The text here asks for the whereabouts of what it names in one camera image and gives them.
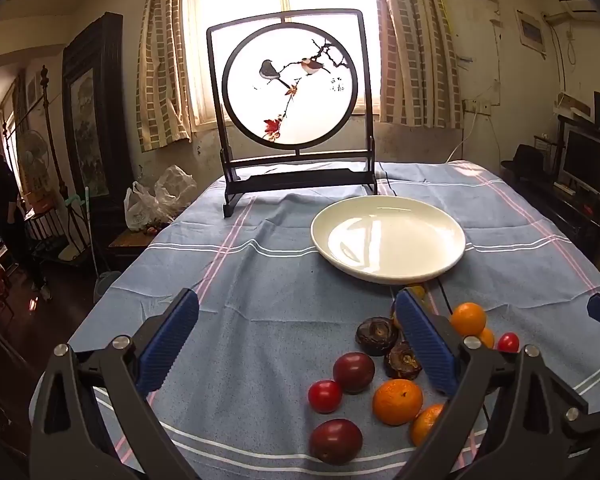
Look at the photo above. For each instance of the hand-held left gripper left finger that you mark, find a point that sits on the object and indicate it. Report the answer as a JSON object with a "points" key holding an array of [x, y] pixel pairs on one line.
{"points": [[167, 340]]}

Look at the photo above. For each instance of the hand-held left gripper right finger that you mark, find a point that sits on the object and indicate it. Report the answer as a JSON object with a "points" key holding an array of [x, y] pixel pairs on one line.
{"points": [[425, 340]]}

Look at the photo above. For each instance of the dark brown water chestnut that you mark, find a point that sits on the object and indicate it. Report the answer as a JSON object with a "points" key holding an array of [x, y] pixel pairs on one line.
{"points": [[402, 361], [376, 335]]}

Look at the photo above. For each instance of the orange mandarin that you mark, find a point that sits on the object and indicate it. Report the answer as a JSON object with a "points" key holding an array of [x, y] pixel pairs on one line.
{"points": [[487, 338], [425, 426], [418, 291], [468, 319], [397, 401]]}

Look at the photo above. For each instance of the dark red plum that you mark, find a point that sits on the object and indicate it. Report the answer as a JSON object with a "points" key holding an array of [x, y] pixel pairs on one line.
{"points": [[353, 372], [335, 441]]}

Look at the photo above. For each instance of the red cherry tomato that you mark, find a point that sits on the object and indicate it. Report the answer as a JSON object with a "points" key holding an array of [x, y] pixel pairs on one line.
{"points": [[507, 342], [325, 396]]}

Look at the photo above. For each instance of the white round plate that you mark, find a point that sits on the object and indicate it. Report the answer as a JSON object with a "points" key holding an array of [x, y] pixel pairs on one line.
{"points": [[387, 240]]}

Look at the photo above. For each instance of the blue striped tablecloth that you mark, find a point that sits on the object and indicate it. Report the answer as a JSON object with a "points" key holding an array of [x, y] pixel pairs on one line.
{"points": [[260, 310]]}

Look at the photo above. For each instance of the dark wooden side table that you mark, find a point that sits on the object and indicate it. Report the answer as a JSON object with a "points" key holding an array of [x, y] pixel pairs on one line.
{"points": [[127, 245]]}

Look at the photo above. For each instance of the black desk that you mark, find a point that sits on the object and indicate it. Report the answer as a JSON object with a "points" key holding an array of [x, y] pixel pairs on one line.
{"points": [[565, 210]]}

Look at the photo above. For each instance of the white plastic bag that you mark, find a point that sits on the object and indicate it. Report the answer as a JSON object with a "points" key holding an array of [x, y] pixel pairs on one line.
{"points": [[140, 210]]}

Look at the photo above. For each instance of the computer monitor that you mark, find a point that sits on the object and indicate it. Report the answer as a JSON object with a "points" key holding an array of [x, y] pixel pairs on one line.
{"points": [[587, 160]]}

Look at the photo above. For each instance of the clear plastic bag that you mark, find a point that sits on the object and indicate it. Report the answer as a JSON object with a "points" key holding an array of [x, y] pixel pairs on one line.
{"points": [[177, 185]]}

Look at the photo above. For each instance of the black hat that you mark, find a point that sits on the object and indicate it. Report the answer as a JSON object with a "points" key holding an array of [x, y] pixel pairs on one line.
{"points": [[525, 162]]}

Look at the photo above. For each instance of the dark framed landscape painting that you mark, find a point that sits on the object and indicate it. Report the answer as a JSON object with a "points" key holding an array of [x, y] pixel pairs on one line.
{"points": [[92, 125]]}

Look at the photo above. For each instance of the standing fan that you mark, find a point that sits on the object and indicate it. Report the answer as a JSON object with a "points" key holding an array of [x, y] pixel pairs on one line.
{"points": [[34, 152]]}

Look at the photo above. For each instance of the round bird painting table screen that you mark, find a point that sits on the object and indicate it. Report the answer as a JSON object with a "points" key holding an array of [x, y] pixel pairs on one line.
{"points": [[290, 90]]}

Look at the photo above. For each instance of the checked curtain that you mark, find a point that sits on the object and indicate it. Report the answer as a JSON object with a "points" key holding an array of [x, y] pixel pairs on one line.
{"points": [[415, 50], [160, 60]]}

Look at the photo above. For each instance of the white air conditioner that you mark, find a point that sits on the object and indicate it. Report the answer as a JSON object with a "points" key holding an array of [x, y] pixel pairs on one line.
{"points": [[575, 10]]}

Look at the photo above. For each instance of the white wall socket strip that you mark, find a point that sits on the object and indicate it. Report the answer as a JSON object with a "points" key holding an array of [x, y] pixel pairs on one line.
{"points": [[476, 106]]}

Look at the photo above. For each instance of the small white wall frame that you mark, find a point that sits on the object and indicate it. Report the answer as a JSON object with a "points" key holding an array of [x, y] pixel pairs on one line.
{"points": [[531, 31]]}

